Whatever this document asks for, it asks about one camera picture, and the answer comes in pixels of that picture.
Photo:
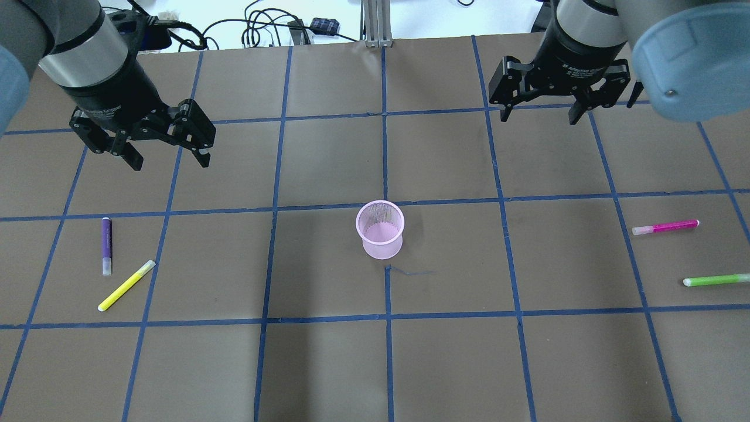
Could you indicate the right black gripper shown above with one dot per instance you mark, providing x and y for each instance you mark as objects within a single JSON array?
[{"x": 577, "y": 58}]

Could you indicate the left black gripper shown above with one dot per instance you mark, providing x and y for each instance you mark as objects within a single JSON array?
[{"x": 111, "y": 88}]

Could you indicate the purple pen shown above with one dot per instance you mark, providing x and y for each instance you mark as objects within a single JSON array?
[{"x": 107, "y": 246}]

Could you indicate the pink pen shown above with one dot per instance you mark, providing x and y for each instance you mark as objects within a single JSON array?
[{"x": 665, "y": 227}]

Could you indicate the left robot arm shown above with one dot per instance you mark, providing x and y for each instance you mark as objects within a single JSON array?
[{"x": 92, "y": 56}]

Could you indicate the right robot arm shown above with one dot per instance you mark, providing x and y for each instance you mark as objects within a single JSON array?
[{"x": 690, "y": 57}]

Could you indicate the pink mesh cup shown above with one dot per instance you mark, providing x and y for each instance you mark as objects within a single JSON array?
[{"x": 380, "y": 225}]

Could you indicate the yellow highlighter pen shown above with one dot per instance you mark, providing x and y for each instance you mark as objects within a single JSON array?
[{"x": 127, "y": 284}]

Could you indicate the black power adapter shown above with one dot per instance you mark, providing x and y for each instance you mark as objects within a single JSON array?
[{"x": 324, "y": 26}]

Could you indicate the green highlighter pen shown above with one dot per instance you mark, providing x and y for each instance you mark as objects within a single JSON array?
[{"x": 703, "y": 281}]

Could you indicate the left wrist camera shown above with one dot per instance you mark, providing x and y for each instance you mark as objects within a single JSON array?
[{"x": 140, "y": 31}]

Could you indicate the aluminium frame post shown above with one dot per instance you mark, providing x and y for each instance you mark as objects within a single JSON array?
[{"x": 375, "y": 22}]

